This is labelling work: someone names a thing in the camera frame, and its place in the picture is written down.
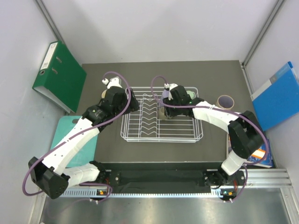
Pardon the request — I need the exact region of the lilac plastic cup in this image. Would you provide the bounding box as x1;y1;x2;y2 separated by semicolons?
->
161;89;171;100

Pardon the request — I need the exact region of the small taupe ceramic mug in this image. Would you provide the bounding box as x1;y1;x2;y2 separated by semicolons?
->
158;107;168;120

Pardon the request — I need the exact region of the sage green cup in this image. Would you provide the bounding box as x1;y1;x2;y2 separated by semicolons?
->
186;91;196;99

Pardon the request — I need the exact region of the cream mug black handle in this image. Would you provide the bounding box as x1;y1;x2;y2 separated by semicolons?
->
101;89;107;98

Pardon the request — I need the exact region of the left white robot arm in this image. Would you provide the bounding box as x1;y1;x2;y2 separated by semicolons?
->
28;86;139;199

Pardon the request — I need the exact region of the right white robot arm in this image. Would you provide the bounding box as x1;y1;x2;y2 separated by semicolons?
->
163;84;266;185

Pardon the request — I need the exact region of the green lever arch binder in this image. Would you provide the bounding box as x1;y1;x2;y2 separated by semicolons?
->
32;41;86;113

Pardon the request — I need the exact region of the teal cutting board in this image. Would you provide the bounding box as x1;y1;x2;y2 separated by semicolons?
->
50;116;98;168

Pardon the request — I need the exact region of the blue folder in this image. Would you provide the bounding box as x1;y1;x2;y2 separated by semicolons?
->
251;61;299;131

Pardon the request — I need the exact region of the colourful book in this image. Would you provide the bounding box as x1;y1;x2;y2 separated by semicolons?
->
226;136;276;168

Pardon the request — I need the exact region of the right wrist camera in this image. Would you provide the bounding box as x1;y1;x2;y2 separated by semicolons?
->
164;83;178;91

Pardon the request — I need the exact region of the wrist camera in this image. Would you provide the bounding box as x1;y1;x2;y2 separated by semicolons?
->
164;83;178;91
102;77;122;89

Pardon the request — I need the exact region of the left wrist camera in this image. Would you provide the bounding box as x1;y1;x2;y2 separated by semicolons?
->
102;77;122;89

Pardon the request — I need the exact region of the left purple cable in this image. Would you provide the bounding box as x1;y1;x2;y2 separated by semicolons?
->
22;71;131;196

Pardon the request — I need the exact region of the purple cable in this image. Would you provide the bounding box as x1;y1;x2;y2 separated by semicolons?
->
22;71;131;196
150;75;269;165

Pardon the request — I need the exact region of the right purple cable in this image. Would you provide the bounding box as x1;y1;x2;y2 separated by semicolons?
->
150;75;269;165

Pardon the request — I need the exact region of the white wire dish rack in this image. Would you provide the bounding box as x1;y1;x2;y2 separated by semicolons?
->
121;87;204;143

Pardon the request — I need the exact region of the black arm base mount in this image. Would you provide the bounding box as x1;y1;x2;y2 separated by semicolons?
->
96;162;245;187

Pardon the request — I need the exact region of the slotted cable duct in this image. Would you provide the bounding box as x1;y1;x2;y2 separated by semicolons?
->
63;188;236;198

